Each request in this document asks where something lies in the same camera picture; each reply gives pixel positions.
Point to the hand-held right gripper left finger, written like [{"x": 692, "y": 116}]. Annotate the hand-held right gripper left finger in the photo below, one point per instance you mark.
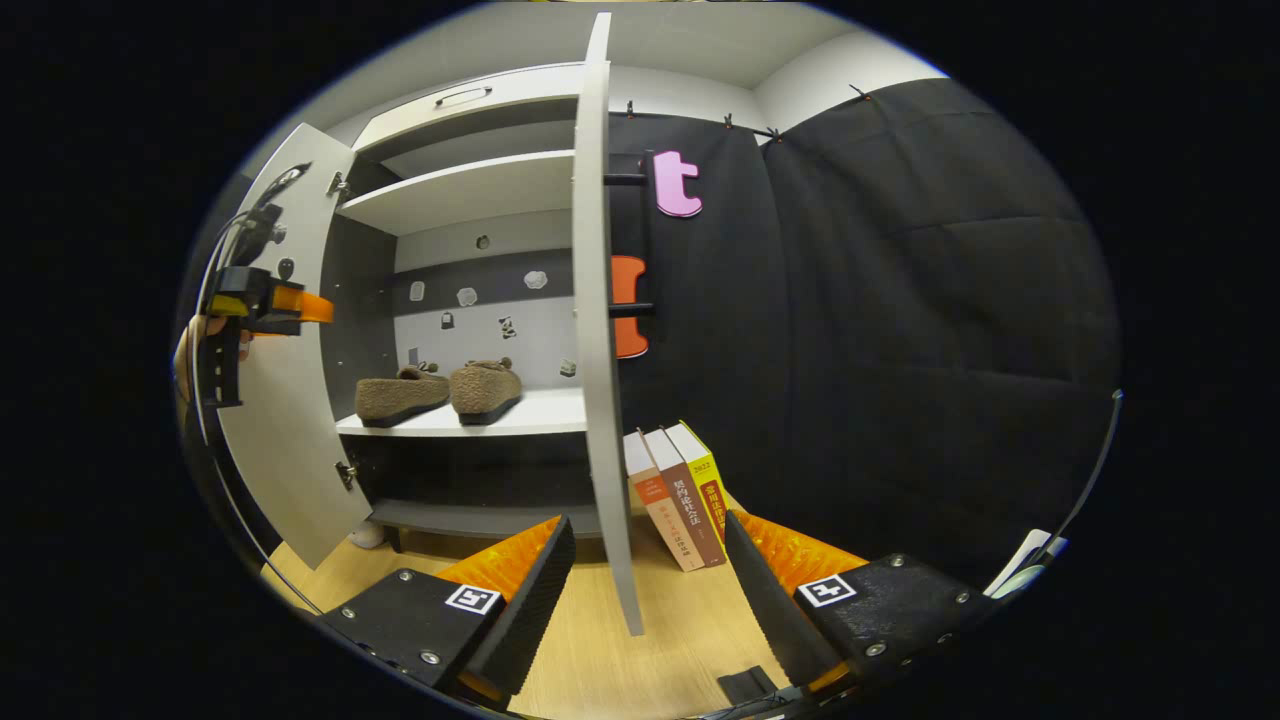
[{"x": 528, "y": 620}]

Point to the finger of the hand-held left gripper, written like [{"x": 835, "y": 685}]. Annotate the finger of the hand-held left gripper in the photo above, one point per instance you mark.
[{"x": 300, "y": 306}]

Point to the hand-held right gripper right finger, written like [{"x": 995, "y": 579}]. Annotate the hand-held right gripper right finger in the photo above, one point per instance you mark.
[{"x": 765, "y": 610}]

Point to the brown fluffy shoe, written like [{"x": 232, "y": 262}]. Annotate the brown fluffy shoe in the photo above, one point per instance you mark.
[
  {"x": 487, "y": 388},
  {"x": 400, "y": 397}
]

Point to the white shoe cabinet door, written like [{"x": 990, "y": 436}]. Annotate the white shoe cabinet door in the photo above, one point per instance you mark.
[
  {"x": 598, "y": 400},
  {"x": 290, "y": 450}
]

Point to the white shoe cabinet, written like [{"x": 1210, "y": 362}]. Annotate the white shoe cabinet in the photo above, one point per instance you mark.
[{"x": 470, "y": 190}]

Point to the small black flat object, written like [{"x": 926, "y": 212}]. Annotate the small black flat object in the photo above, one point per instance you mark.
[{"x": 748, "y": 685}]

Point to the brown book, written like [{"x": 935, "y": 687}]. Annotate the brown book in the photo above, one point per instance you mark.
[{"x": 690, "y": 505}]

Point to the white and orange book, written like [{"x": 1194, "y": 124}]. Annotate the white and orange book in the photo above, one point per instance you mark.
[{"x": 660, "y": 505}]

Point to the yellow book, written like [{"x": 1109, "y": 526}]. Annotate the yellow book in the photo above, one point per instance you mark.
[{"x": 705, "y": 470}]

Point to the small white object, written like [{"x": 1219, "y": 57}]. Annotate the small white object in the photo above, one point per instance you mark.
[{"x": 367, "y": 535}]

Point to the black backdrop cloth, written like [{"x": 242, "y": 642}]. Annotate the black backdrop cloth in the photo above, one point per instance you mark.
[{"x": 900, "y": 350}]

